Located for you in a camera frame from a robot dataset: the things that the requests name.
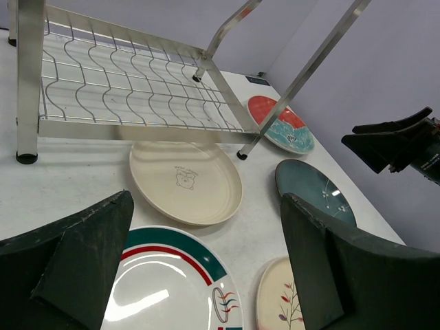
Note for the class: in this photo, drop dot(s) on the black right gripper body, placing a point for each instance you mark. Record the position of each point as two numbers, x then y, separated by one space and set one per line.
420 149

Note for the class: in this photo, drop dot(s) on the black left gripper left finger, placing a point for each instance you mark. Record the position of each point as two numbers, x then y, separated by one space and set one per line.
60 275

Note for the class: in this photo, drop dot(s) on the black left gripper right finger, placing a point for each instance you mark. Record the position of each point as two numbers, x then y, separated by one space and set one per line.
347 278

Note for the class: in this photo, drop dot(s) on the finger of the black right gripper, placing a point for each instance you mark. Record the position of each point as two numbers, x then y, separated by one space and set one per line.
393 125
376 150

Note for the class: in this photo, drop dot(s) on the red and teal plate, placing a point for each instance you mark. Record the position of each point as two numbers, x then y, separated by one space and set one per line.
288 132

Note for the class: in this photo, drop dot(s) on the stainless steel dish rack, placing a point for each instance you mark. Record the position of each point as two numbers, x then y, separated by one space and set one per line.
83 78

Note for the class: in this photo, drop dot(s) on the cream and pink branch plate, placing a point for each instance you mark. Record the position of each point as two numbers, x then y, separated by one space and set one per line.
277 303

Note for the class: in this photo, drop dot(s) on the dark teal blossom plate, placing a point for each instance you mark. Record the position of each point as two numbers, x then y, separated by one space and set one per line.
314 187

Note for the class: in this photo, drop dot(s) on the white green red rimmed plate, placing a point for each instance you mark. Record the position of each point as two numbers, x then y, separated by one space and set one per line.
169 279

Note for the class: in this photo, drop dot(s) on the blue table corner label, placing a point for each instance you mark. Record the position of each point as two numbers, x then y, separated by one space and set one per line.
257 80

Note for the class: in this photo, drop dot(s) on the cream bear plate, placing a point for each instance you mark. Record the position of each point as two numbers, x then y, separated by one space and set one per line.
193 183

